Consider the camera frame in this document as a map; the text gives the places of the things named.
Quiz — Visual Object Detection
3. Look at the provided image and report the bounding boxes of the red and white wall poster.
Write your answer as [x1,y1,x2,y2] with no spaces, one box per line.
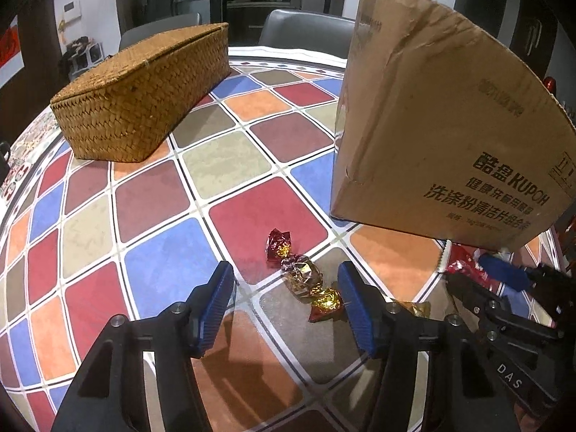
[0,27,23,82]

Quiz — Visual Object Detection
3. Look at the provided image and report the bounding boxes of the woven wicker basket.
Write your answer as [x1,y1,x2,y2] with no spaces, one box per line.
[49,22,231,163]

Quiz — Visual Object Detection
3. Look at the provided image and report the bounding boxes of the red snack packet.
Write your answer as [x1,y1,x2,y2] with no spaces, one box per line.
[443,243,500,289]

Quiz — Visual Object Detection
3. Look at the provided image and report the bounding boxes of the kitchen counter cabinet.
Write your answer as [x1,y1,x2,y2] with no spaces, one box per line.
[227,0,271,32]

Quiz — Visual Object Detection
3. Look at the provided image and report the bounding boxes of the gold wrapped candy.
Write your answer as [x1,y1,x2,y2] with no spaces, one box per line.
[393,299,431,319]

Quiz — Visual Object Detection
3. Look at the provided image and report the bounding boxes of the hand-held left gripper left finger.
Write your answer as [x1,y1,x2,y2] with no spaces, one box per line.
[49,260,235,432]

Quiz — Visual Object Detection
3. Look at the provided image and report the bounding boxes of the brown wooden door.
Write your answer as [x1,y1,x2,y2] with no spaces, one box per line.
[0,0,61,100]

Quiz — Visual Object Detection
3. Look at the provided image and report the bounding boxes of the brown cardboard box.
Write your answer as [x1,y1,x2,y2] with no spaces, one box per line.
[330,0,576,250]

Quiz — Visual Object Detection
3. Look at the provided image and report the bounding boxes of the colourful checked table mat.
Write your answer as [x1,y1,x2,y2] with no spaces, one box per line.
[0,47,576,432]

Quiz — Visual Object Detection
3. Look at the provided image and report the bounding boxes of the red gold twist-wrapped candy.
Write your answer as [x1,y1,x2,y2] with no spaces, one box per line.
[265,229,345,323]

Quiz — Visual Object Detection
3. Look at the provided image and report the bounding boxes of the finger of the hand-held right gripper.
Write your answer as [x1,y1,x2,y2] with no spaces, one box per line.
[478,253,576,325]
[445,271,567,348]

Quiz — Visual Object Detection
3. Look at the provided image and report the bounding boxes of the white shoe rack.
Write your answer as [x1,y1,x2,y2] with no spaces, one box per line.
[60,38,106,77]

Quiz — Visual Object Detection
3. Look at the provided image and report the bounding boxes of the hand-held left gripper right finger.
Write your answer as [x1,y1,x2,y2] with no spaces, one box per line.
[337,260,496,432]

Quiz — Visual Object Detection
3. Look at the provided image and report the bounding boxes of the tall dark wooden cabinet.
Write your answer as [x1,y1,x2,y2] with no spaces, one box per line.
[517,0,559,77]

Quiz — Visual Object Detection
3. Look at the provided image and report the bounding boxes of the grey dining chair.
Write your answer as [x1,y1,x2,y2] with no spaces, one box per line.
[258,9,356,59]
[119,13,201,52]

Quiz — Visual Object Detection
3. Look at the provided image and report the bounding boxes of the floral patterned mat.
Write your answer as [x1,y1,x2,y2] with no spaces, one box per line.
[0,112,59,203]

